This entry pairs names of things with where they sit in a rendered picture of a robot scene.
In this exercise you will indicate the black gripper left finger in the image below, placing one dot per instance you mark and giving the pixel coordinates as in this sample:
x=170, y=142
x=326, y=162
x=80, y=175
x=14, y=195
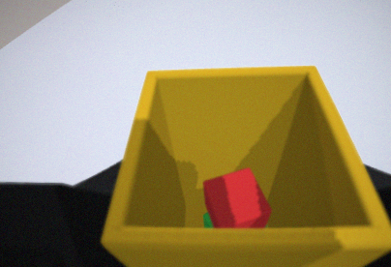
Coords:
x=68, y=219

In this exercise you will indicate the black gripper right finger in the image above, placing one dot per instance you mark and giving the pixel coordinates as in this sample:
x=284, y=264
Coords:
x=382, y=183

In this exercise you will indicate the red cube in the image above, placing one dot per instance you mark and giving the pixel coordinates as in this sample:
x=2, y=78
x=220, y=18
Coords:
x=235, y=200

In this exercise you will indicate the green block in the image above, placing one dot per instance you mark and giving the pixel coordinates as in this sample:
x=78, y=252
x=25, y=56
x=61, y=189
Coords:
x=207, y=221

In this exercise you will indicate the olive-yellow square cup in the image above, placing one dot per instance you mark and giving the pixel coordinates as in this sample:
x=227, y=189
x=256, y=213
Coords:
x=195, y=125

